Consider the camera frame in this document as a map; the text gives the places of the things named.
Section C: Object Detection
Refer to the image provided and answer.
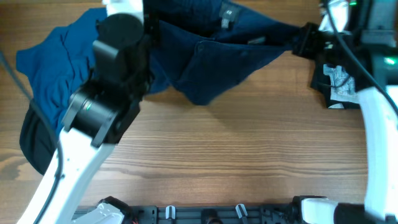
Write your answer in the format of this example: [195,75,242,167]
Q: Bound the black folded garment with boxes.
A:
[310,62,360,110]

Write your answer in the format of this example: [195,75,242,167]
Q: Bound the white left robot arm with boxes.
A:
[19,0,154,223]

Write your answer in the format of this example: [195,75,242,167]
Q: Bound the teal blue t-shirt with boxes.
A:
[16,8,107,133]

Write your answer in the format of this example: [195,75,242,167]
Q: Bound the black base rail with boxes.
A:
[131,204,290,224]

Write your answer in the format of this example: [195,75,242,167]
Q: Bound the black camera cable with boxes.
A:
[323,0,398,118]

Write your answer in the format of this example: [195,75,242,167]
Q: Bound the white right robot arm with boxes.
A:
[294,1,397,223]

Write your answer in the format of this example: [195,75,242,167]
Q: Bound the black garment under t-shirt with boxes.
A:
[19,100,58,175]

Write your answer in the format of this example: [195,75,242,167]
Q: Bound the navy blue shorts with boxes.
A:
[144,0,300,105]

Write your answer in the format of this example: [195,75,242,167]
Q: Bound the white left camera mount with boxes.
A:
[102,0,144,23]

